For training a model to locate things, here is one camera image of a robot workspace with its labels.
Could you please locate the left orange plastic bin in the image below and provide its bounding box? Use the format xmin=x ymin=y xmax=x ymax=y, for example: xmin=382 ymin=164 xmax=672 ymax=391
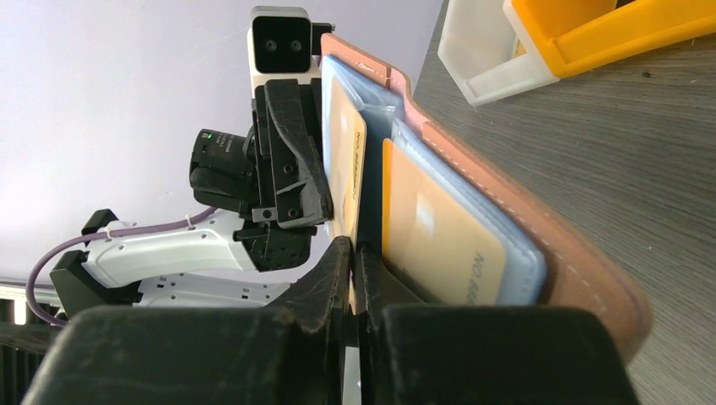
xmin=502 ymin=0 xmax=715 ymax=78

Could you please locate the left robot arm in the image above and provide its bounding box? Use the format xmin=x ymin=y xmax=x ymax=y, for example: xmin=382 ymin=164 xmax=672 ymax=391
xmin=50 ymin=78 xmax=332 ymax=316

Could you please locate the white plastic bin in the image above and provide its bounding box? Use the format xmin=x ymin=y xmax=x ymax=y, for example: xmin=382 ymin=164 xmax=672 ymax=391
xmin=437 ymin=0 xmax=560 ymax=107

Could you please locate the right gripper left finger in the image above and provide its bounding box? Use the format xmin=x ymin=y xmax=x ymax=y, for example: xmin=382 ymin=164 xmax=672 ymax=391
xmin=24 ymin=236 xmax=351 ymax=404

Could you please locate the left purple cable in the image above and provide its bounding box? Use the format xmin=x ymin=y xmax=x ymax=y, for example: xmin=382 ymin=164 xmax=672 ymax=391
xmin=24 ymin=207 xmax=220 ymax=329

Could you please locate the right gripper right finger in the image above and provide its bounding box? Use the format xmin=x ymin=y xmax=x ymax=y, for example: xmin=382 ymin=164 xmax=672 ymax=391
xmin=354 ymin=244 xmax=638 ymax=404

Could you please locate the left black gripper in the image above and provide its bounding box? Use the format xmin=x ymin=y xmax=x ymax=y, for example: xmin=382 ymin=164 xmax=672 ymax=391
xmin=189 ymin=78 xmax=333 ymax=272

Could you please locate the tan leather card holder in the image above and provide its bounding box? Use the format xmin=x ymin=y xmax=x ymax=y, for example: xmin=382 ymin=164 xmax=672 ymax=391
xmin=319 ymin=32 xmax=653 ymax=364

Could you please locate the gold striped card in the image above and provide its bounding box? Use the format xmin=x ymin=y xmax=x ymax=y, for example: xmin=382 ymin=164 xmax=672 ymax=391
xmin=327 ymin=78 xmax=367 ymax=314

